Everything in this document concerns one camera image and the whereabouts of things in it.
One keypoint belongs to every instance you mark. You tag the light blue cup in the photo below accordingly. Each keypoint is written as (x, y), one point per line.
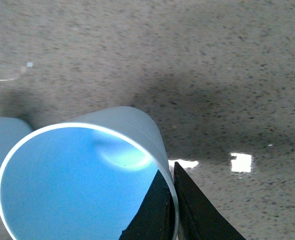
(12, 130)
(84, 179)

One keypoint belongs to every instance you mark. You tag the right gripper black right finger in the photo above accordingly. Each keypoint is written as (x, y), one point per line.
(198, 217)

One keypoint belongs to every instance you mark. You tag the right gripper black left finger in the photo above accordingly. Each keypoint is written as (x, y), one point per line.
(153, 220)

